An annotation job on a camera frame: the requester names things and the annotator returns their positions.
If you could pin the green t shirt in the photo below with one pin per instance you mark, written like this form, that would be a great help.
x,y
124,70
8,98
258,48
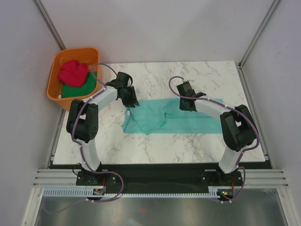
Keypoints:
x,y
88,87

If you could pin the orange plastic bin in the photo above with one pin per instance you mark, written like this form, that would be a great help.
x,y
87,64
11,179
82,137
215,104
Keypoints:
x,y
89,56

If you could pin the aluminium rail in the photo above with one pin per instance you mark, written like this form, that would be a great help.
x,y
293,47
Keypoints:
x,y
255,178

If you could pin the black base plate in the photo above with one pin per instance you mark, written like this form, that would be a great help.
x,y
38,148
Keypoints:
x,y
161,178

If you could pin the red t shirt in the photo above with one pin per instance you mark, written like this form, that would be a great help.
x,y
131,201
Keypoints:
x,y
73,73

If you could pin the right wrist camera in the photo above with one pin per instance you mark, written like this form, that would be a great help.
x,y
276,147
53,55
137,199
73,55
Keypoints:
x,y
185,89

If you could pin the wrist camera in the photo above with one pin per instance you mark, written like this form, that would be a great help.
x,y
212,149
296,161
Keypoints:
x,y
185,89
124,79

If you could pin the right aluminium frame post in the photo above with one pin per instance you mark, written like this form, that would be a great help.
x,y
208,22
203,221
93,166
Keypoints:
x,y
259,32

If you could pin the white slotted cable duct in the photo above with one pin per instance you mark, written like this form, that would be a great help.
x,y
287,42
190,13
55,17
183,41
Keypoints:
x,y
100,191

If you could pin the aluminium frame post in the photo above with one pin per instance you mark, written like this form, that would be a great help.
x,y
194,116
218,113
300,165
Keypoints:
x,y
47,20
259,32

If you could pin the teal t shirt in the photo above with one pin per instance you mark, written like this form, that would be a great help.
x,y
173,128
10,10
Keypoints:
x,y
163,116

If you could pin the left aluminium frame post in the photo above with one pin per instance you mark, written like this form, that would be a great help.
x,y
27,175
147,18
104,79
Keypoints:
x,y
47,20

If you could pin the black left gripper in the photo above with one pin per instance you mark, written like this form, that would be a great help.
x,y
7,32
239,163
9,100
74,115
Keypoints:
x,y
133,100

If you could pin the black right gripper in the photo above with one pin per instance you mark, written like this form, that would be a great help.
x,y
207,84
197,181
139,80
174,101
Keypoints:
x,y
182,107

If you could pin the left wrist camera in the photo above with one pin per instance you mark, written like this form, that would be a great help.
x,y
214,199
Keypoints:
x,y
124,79

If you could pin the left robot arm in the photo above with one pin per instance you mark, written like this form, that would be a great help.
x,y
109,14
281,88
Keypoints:
x,y
83,121

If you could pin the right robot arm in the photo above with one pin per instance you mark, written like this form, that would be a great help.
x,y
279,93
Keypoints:
x,y
238,128

